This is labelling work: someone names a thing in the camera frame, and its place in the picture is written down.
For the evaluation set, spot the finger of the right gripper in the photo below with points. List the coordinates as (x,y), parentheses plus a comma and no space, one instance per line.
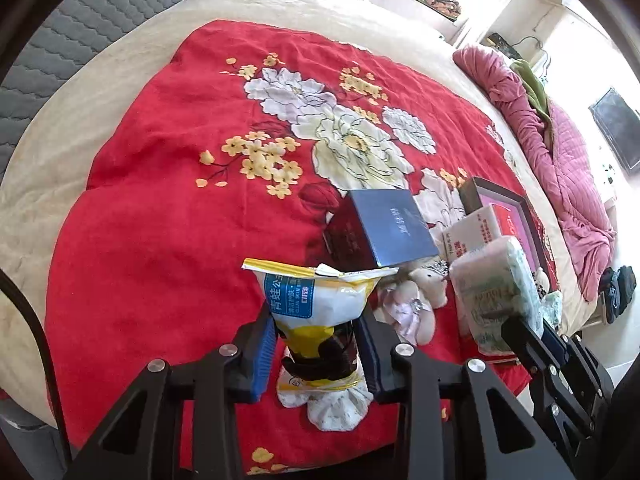
(560,346)
(525,344)

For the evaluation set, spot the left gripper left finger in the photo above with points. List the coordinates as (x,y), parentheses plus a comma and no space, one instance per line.
(178,422)

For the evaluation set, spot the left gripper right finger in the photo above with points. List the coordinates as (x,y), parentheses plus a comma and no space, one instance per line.
(455,421)

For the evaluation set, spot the white floral scrunchie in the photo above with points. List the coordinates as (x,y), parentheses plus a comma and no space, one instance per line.
(332,405)

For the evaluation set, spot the beige teddy bear with dress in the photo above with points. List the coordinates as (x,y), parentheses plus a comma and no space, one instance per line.
(409,313)

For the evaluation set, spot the pale green tissue pack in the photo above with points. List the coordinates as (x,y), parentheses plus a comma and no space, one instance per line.
(494,283)

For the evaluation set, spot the yellow white snack bag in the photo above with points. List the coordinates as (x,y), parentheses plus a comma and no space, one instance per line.
(314,310)

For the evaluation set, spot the dark clothes on stool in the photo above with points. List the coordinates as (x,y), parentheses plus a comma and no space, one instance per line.
(616,291)

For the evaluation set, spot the red and white box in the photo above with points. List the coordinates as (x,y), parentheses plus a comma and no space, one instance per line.
(477,229)

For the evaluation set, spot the pink quilted comforter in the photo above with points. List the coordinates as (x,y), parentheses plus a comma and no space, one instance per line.
(559,159)

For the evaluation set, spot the dark blue box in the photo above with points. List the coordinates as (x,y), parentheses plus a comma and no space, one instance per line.
(375,229)

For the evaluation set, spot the dark tray with book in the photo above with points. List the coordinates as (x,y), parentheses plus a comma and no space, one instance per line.
(513,214)

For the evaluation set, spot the green cloth on comforter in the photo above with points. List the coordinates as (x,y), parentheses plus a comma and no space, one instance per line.
(536,95)

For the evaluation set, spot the red floral blanket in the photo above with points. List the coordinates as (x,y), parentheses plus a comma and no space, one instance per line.
(242,146)

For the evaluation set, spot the grey quilted headboard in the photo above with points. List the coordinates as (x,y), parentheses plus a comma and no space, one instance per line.
(70,36)

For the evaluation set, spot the wall-mounted black television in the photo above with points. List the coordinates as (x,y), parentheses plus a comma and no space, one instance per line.
(620,125)

